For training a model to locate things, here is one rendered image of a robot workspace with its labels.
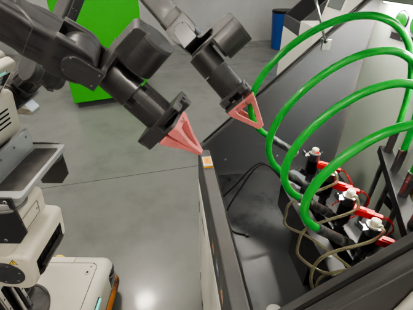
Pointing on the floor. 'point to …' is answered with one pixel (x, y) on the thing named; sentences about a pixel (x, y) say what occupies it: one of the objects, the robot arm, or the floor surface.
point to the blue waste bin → (278, 18)
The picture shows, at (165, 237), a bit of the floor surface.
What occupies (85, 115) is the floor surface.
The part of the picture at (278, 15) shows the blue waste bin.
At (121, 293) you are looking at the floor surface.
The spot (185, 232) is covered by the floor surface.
